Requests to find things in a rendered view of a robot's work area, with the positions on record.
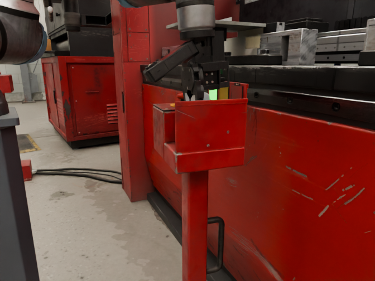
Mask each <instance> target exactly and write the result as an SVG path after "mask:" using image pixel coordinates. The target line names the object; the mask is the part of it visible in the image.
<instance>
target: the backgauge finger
mask: <svg viewBox="0 0 375 281"><path fill-rule="evenodd" d="M299 28H308V29H316V30H318V33H322V32H328V29H329V22H323V19H318V18H301V19H298V20H291V21H287V24H285V28H284V31H287V30H295V29H299Z"/></svg>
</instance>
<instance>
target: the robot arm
mask: <svg viewBox="0 0 375 281"><path fill-rule="evenodd" d="M117 1H119V4H120V5H121V6H123V7H125V8H132V7H133V8H141V7H143V6H150V5H155V4H163V3H171V2H176V10H177V23H178V30H179V31H181V32H180V33H179V34H180V40H189V41H187V42H184V43H183V44H182V45H180V46H179V47H177V48H176V49H174V50H173V51H171V52H170V53H169V54H167V55H166V56H164V57H163V58H161V59H160V60H158V61H157V62H156V61H155V62H153V63H150V64H149V65H148V66H147V67H145V70H144V71H143V74H144V76H145V78H146V79H147V81H150V82H152V83H155V82H157V81H159V80H161V79H162V78H163V77H164V76H165V74H167V73H168V72H169V71H171V70H172V69H174V68H175V67H177V66H178V65H180V64H181V65H182V68H181V82H182V91H183V96H184V101H196V100H210V96H209V94H208V93H205V92H204V90H206V89H209V90H216V89H219V88H226V87H230V85H229V61H225V54H224V31H215V30H213V28H214V27H215V6H214V0H117ZM33 2H34V0H0V64H13V65H22V64H29V63H32V62H35V61H36V60H38V59H39V58H40V57H41V56H42V55H43V54H44V52H45V50H46V46H47V34H46V31H44V27H43V25H42V24H41V23H40V22H39V18H40V13H39V11H38V10H37V9H36V7H35V5H34V3H33ZM222 69H227V81H226V82H225V78H224V77H220V75H221V74H223V70H222ZM8 113H9V108H8V103H7V101H6V99H5V97H4V95H3V94H2V92H1V90H0V116H1V115H6V114H8Z"/></svg>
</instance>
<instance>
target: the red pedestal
mask: <svg viewBox="0 0 375 281"><path fill-rule="evenodd" d="M0 90H1V92H2V94H3V95H4V97H5V93H11V92H13V91H14V87H13V80H12V75H0ZM5 98H6V97H5ZM21 165H22V172H23V179H24V182H25V181H32V172H31V171H32V164H31V160H30V159H27V160H21Z"/></svg>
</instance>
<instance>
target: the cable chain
mask: <svg viewBox="0 0 375 281"><path fill-rule="evenodd" d="M373 18H375V16H369V17H367V16H365V17H358V18H352V19H347V20H341V21H335V26H334V31H341V30H351V29H356V28H366V27H367V21H368V19H373Z"/></svg>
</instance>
